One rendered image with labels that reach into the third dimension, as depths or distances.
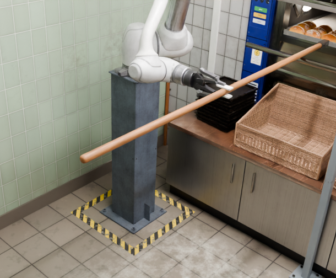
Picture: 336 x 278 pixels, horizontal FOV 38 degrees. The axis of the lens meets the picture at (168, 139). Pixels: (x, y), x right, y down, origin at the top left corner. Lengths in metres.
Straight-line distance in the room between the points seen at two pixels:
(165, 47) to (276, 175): 0.95
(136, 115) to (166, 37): 0.46
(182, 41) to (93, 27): 0.69
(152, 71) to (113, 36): 1.19
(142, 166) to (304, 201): 0.97
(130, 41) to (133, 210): 1.08
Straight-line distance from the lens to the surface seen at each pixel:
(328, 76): 3.08
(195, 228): 3.20
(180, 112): 1.88
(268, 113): 3.22
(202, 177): 3.16
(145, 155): 2.96
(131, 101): 2.74
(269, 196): 2.90
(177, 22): 2.63
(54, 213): 3.32
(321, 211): 2.70
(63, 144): 3.27
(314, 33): 3.01
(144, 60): 2.13
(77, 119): 3.28
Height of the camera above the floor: 2.03
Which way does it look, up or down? 29 degrees down
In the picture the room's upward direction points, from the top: 3 degrees clockwise
